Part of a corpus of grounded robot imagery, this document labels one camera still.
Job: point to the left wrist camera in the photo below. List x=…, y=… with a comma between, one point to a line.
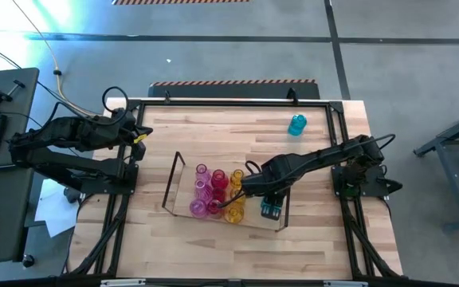
x=138, y=150

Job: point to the white paper sheets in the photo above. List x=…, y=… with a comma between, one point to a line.
x=54, y=211

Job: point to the purple slender-necked glass vase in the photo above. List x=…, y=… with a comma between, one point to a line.
x=202, y=189

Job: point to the black striped-edge floor mat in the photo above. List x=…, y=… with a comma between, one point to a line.
x=233, y=91

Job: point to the purple dimpled glass vase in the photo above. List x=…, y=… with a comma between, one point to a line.
x=202, y=172

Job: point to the tall red ribbed glass bottle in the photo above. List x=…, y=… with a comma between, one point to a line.
x=219, y=179

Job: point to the yellow textured glass vase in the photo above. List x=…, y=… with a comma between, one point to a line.
x=234, y=214

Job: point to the black caster wheel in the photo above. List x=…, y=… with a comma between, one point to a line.
x=28, y=261
x=71, y=196

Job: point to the silver bracket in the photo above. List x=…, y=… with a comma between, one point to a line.
x=122, y=283
x=345, y=284

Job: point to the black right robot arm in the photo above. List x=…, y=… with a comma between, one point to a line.
x=325, y=157

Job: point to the dark grey desk panel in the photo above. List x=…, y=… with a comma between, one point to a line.
x=10, y=199

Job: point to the small cyan glass bottle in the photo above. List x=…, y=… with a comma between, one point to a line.
x=297, y=124

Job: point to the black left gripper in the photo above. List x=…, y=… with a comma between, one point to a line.
x=126, y=125

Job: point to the grey desk top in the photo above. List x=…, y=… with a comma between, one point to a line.
x=18, y=99

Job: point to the black metal table frame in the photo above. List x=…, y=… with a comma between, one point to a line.
x=233, y=103

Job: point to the tall yellow glass vase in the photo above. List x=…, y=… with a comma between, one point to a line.
x=236, y=178

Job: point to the purple ribbed glass bottle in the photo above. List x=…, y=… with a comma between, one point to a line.
x=198, y=208

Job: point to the yellow tag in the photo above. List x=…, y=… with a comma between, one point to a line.
x=140, y=138

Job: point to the red bulbous glass vase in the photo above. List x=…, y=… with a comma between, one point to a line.
x=214, y=207

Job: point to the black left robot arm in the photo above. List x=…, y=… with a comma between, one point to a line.
x=66, y=133

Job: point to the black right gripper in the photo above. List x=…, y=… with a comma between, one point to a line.
x=263, y=181

